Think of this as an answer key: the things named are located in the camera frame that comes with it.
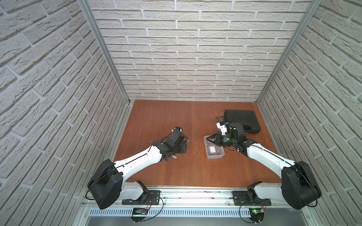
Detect white label in box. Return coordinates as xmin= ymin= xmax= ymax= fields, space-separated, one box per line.
xmin=209 ymin=147 xmax=216 ymax=153

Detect right controller board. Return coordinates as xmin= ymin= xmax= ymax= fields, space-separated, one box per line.
xmin=249 ymin=209 xmax=265 ymax=224

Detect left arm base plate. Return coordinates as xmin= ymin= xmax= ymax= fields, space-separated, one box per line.
xmin=122 ymin=190 xmax=161 ymax=205

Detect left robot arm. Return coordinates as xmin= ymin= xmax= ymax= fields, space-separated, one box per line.
xmin=87 ymin=127 xmax=189 ymax=210

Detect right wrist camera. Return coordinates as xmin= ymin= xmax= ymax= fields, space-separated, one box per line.
xmin=216 ymin=122 xmax=228 ymax=136

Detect aluminium rail frame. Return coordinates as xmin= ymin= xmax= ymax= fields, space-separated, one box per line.
xmin=76 ymin=186 xmax=311 ymax=225

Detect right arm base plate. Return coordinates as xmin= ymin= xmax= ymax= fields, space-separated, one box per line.
xmin=232 ymin=190 xmax=272 ymax=207

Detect black plastic tool case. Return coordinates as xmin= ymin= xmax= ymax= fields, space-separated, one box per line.
xmin=224 ymin=110 xmax=261 ymax=134

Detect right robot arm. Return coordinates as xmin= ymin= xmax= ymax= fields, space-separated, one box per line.
xmin=206 ymin=122 xmax=322 ymax=210

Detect left controller board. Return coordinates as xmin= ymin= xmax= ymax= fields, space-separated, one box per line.
xmin=131 ymin=208 xmax=148 ymax=223

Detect controller board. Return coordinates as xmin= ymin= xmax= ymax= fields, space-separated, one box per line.
xmin=249 ymin=209 xmax=265 ymax=224
xmin=131 ymin=208 xmax=148 ymax=223

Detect translucent plastic storage box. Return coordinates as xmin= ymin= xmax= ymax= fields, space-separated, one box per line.
xmin=204 ymin=136 xmax=225 ymax=160

